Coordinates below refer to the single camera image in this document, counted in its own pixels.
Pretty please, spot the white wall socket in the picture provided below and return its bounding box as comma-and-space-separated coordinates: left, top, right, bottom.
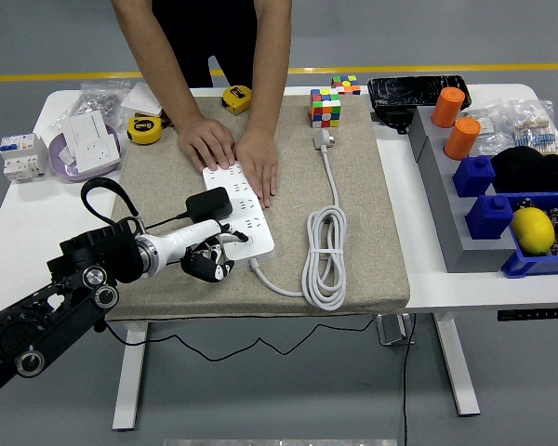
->
73, 134, 123, 174

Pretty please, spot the black hanging cable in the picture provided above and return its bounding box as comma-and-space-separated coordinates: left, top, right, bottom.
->
402, 313, 418, 446

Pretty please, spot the white power strip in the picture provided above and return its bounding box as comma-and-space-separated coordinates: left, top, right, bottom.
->
202, 163, 276, 260

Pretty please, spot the person's right hand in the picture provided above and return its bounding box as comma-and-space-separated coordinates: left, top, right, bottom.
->
178, 115, 237, 171

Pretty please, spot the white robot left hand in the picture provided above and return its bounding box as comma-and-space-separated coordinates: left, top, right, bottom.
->
152, 218, 251, 283

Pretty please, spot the grey-brown mat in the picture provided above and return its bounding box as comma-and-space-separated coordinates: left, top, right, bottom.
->
105, 95, 411, 321

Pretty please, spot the large colourful puzzle cube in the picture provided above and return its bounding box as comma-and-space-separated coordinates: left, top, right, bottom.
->
310, 87, 343, 129

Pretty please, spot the white switch panel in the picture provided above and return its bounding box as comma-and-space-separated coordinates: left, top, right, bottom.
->
68, 110, 111, 150

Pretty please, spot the blue block with knob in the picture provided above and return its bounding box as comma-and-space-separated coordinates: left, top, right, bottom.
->
465, 194, 515, 242
452, 155, 498, 199

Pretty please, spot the clear bag of small parts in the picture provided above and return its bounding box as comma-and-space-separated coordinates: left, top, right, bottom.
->
464, 107, 517, 157

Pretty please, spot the black power plug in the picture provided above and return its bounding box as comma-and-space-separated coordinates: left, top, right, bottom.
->
185, 186, 235, 224

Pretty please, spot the person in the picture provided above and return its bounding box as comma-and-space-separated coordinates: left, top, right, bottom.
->
153, 0, 257, 88

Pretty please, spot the yellow lemon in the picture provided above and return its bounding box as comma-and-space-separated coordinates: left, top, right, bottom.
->
511, 207, 557, 256

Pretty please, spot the small colourful puzzle cube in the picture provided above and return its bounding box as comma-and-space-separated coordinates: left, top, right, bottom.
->
330, 74, 363, 97

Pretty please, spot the black plastic tray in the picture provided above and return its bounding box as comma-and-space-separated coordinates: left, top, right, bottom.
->
367, 75, 474, 112

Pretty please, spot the white circuit breaker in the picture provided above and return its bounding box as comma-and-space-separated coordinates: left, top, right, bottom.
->
0, 132, 49, 185

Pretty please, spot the white table leg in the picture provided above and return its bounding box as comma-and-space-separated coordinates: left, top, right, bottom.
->
112, 320, 150, 431
434, 311, 481, 416

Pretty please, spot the thin black plug cord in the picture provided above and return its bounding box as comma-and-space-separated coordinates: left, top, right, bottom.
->
104, 211, 382, 364

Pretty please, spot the black table control panel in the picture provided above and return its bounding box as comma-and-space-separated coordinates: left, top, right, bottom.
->
496, 307, 558, 322

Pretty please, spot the orange cylinder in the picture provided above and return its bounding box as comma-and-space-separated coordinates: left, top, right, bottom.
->
444, 116, 483, 162
431, 86, 468, 129

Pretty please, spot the white square switch plate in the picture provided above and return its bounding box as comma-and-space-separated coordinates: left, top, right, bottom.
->
120, 82, 167, 117

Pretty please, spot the grey stepped block holder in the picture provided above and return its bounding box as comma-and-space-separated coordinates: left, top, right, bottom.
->
407, 106, 517, 274

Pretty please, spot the purple bowl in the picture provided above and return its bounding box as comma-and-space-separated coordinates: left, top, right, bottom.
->
48, 124, 123, 183

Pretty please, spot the yellow tape measure black label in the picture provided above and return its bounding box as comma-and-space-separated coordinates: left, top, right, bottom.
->
126, 115, 164, 146

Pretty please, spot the black cloth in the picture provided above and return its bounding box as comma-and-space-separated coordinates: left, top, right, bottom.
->
490, 146, 558, 195

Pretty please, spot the blue plastic bin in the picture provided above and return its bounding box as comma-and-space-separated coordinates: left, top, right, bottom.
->
500, 190, 558, 280

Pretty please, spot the clear bag of screws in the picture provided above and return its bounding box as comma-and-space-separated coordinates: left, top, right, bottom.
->
46, 79, 132, 131

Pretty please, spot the white power strip cable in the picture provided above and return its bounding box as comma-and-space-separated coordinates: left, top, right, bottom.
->
249, 128, 350, 311

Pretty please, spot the clear bag of resistors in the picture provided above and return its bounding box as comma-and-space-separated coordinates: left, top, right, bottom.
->
509, 98, 558, 157

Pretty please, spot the silver metal bracket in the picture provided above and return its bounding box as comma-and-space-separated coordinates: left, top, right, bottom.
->
375, 313, 416, 348

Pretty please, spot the person's left hand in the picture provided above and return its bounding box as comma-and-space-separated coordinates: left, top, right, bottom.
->
234, 125, 279, 209

